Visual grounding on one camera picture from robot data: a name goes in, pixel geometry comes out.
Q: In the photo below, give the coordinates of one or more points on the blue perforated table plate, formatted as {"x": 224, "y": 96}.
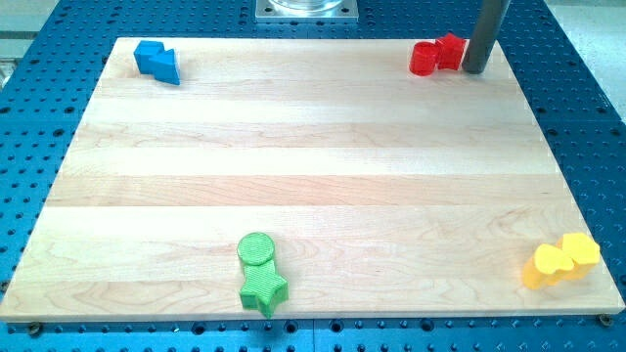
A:
{"x": 50, "y": 89}

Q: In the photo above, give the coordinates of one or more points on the red circle block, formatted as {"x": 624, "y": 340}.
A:
{"x": 424, "y": 58}

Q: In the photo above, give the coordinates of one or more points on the green star block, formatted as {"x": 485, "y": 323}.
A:
{"x": 264, "y": 288}

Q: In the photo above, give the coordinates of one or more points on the green circle block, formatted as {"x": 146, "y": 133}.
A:
{"x": 257, "y": 251}

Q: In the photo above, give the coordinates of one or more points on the blue triangle block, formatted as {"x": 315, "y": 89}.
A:
{"x": 164, "y": 67}

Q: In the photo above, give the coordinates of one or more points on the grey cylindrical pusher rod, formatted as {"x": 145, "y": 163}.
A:
{"x": 486, "y": 30}

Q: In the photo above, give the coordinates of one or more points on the yellow heart block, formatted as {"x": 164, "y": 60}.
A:
{"x": 546, "y": 267}

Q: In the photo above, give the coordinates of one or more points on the wooden board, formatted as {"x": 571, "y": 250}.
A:
{"x": 386, "y": 194}

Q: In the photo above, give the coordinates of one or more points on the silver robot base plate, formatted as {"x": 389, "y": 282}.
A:
{"x": 306, "y": 11}

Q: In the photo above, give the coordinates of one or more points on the yellow hexagon block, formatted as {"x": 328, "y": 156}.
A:
{"x": 583, "y": 251}

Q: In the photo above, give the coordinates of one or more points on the blue cube block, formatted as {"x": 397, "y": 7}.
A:
{"x": 143, "y": 53}

